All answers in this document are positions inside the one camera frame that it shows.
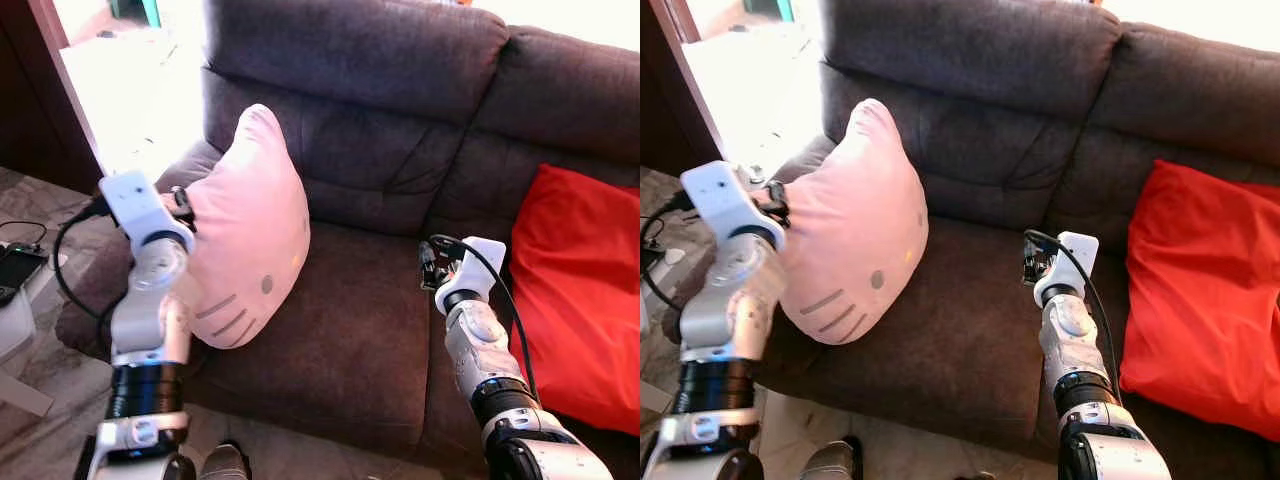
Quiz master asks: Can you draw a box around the pink cat face pillow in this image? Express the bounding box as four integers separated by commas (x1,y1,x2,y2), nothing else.
165,103,313,351
775,98,929,346

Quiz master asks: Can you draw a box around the dark grey sofa seat cushion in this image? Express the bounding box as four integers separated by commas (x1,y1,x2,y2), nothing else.
425,235,641,480
755,215,1051,446
185,220,441,456
1035,230,1280,480

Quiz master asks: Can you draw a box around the dark grey fabric sofa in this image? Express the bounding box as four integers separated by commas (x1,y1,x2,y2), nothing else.
55,0,641,480
690,0,1280,480

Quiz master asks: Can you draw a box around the red pillow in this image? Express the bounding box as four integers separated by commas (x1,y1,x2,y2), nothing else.
508,163,641,436
1118,158,1280,443

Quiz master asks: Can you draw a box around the dark grey sofa back cushion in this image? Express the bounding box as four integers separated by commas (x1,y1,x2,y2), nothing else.
818,0,1123,231
200,0,511,239
425,28,641,251
1040,22,1280,246

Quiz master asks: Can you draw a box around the black phone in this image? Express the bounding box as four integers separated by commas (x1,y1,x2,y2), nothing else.
0,247,48,307

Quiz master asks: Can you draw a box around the white side table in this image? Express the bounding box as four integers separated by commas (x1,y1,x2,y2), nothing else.
0,248,71,416

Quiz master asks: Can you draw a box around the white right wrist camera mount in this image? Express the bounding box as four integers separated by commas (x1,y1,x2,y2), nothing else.
440,237,508,316
1035,232,1099,306

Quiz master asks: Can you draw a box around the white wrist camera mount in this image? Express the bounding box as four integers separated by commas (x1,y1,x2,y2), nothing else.
1035,232,1099,306
440,237,508,316
98,170,196,251
680,160,786,246

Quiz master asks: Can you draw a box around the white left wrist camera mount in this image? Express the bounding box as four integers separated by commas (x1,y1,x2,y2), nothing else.
680,160,786,246
98,170,196,251

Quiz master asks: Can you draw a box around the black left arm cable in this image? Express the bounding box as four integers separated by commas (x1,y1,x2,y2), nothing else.
642,192,699,313
52,198,113,326

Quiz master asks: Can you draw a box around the dark brown wooden door frame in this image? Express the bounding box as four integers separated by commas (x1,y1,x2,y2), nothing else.
0,0,106,196
640,0,731,169

